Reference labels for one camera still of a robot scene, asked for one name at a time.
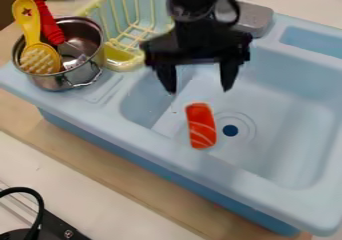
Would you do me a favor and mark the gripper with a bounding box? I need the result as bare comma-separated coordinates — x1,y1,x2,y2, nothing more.
138,12,254,95

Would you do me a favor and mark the orange toy sushi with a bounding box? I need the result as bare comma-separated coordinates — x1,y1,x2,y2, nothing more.
184,102,220,150

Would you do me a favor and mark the toy sink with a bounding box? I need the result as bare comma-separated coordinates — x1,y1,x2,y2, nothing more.
0,13,342,238

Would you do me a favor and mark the tap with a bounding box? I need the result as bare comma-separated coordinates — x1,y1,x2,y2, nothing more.
213,0,276,39

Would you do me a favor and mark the dish rack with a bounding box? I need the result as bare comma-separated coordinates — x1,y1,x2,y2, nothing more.
73,0,177,73

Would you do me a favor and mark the silver pot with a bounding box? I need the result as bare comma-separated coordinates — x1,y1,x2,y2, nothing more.
10,15,107,92

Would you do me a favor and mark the yellow toy brush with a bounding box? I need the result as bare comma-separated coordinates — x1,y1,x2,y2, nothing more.
10,0,63,75

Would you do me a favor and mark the red-handled tool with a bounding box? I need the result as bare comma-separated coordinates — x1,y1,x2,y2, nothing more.
33,0,89,62

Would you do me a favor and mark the black cable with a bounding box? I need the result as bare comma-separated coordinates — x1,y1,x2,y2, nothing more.
0,186,47,240

